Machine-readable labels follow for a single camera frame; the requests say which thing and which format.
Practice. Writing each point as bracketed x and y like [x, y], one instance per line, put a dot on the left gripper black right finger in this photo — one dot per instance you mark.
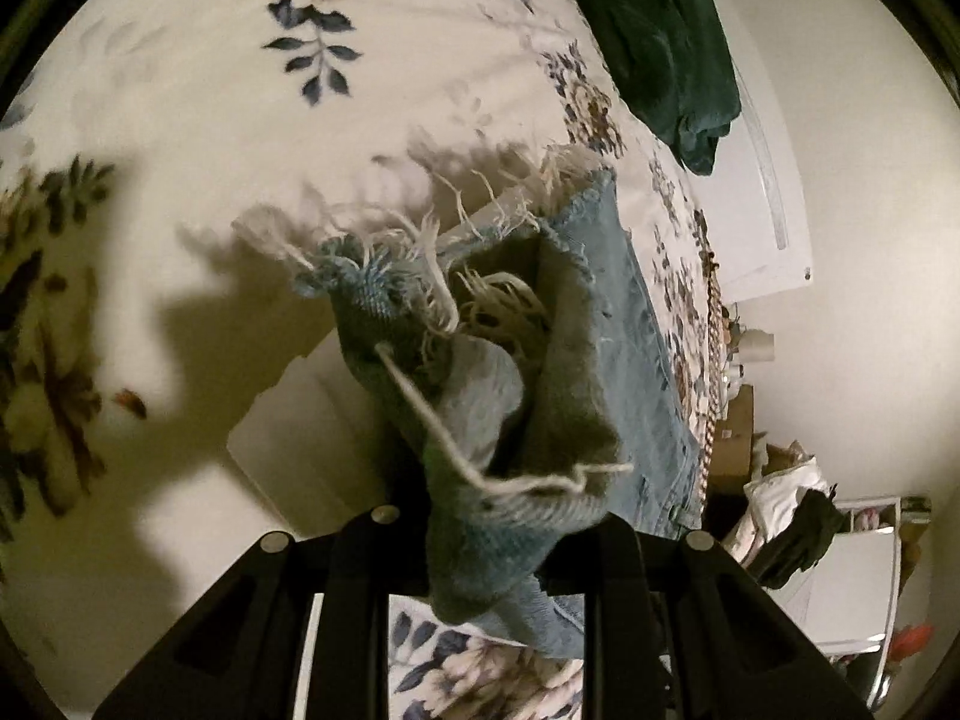
[677, 629]

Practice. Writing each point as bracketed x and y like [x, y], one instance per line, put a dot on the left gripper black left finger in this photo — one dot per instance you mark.
[292, 629]

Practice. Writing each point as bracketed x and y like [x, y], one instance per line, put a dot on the blue denim shorts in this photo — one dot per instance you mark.
[526, 386]

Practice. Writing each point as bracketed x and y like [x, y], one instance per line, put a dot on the chair with clothes pile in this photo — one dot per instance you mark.
[790, 516]

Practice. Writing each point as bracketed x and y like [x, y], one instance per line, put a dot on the white shelf unit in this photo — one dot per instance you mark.
[847, 603]

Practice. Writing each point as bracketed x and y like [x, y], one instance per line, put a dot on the brown cardboard box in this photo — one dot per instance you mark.
[733, 452]

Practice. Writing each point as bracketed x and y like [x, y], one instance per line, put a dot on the white folded cloth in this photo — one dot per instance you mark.
[311, 444]

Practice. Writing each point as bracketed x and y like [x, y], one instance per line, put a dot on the brown checkered blanket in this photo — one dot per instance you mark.
[715, 353]

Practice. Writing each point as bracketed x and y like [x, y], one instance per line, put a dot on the floral bed sheet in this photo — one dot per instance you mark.
[199, 400]

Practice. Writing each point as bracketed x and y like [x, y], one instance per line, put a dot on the dark green blanket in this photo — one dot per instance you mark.
[672, 65]

